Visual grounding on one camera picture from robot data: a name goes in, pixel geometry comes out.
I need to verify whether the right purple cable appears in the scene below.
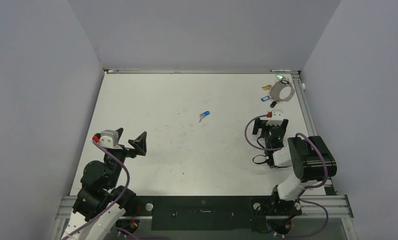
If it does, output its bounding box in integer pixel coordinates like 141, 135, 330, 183
244, 114, 329, 239

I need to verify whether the metal key ring plate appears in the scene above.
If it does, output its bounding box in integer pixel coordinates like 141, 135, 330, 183
269, 80, 296, 102

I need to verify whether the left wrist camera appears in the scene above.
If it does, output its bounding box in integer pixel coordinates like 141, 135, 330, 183
92, 130, 121, 149

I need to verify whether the blue tagged key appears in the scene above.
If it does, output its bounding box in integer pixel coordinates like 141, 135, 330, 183
261, 96, 270, 102
199, 111, 210, 123

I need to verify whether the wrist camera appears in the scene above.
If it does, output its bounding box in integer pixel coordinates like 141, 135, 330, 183
92, 130, 121, 149
267, 109, 284, 121

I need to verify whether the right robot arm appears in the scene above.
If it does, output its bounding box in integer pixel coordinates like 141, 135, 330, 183
250, 117, 338, 216

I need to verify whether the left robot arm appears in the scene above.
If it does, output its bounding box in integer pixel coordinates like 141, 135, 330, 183
61, 128, 147, 240

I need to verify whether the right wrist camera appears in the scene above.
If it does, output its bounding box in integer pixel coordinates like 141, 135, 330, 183
267, 109, 284, 121

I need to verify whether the black tagged key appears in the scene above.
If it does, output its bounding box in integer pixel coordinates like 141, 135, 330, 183
270, 101, 277, 108

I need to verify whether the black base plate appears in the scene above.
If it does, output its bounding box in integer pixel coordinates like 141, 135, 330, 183
116, 195, 302, 232

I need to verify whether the aluminium frame rail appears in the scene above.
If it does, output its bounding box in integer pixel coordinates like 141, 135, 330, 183
291, 70, 353, 219

